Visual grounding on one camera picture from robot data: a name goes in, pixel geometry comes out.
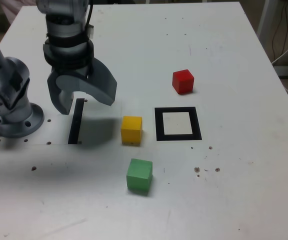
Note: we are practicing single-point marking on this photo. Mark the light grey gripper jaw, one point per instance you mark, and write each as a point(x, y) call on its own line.
point(99, 85)

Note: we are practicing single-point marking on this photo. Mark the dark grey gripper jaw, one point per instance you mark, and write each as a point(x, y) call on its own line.
point(59, 100)

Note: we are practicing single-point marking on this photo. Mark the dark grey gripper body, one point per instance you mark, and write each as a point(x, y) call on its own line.
point(69, 70)

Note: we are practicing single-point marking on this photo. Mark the yellow cube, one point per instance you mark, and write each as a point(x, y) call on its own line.
point(131, 131)

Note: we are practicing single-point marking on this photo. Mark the red cube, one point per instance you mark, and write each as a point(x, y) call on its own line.
point(182, 81)

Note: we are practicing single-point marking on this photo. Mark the green cube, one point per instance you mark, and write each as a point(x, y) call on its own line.
point(139, 177)

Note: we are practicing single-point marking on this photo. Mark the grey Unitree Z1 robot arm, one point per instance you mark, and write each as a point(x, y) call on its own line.
point(9, 75)

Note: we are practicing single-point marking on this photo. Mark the black tape square outline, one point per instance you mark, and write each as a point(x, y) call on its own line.
point(159, 125)

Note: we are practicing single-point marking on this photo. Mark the black tape strip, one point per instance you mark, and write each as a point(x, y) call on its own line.
point(75, 125)

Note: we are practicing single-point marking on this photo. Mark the grey power strip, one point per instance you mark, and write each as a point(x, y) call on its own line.
point(286, 71)

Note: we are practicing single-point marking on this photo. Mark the white metal frame leg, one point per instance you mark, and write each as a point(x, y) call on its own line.
point(264, 20)

